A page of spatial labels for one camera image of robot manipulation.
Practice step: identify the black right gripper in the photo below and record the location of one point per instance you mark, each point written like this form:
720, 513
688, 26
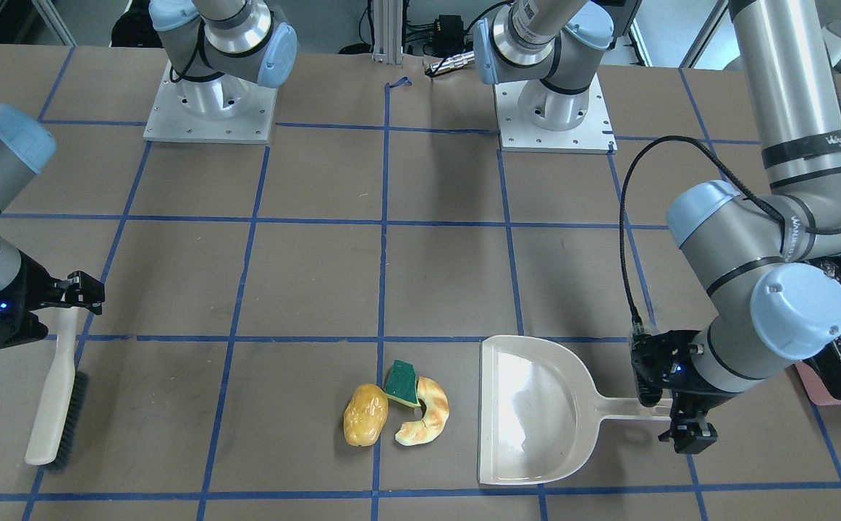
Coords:
32, 284

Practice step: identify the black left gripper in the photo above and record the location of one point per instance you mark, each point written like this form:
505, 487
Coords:
687, 400

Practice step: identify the beige hand brush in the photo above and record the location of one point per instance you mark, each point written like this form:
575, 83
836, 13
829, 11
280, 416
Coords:
61, 403

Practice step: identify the beige plastic dustpan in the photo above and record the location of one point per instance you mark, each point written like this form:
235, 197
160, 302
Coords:
540, 411

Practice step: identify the toy croissant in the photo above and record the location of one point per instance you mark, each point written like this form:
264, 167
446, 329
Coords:
435, 415

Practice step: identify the green yellow sponge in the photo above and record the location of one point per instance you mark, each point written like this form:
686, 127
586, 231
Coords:
401, 384

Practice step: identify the yellow toy potato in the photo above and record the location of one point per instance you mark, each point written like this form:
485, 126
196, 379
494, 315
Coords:
365, 416

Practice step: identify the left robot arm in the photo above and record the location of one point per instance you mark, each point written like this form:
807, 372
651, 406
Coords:
752, 254

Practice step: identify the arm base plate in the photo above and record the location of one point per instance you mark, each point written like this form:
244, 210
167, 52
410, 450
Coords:
226, 110
534, 119

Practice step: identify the aluminium frame post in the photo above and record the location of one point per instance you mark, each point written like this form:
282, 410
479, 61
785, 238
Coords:
387, 25

